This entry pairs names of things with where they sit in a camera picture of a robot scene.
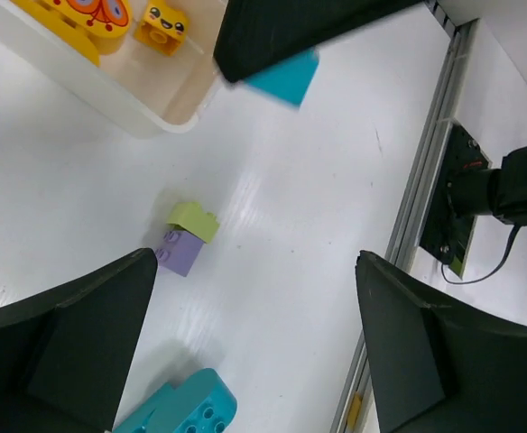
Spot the aluminium rail front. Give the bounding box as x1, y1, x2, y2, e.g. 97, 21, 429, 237
330, 20, 476, 432

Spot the green lego beside purple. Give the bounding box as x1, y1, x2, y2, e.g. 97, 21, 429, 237
166, 202, 220, 244

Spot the large white divided container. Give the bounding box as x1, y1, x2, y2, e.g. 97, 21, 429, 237
0, 1, 227, 138

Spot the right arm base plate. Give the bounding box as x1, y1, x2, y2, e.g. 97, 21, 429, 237
420, 125, 491, 278

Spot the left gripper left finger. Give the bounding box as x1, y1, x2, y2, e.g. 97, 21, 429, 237
0, 248, 158, 432

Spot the yellow lego in container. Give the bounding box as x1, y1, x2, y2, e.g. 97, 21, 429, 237
34, 1, 100, 67

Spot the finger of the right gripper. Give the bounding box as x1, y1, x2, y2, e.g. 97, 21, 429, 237
214, 0, 418, 83

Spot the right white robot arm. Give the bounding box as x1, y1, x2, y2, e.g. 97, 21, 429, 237
214, 1, 527, 226

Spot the teal lego brick stack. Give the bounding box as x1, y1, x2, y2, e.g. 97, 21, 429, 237
114, 368, 237, 432

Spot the yellow square lego brick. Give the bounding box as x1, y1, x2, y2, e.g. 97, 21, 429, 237
134, 1, 189, 56

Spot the small purple lego brick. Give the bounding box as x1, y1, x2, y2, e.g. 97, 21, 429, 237
155, 229, 205, 277

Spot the butterfly printed yellow lego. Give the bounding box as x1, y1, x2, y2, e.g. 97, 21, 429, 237
13, 0, 132, 55

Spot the teal lego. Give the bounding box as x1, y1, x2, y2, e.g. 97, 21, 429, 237
244, 50, 319, 108

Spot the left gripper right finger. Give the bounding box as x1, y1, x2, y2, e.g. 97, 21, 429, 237
356, 251, 527, 432

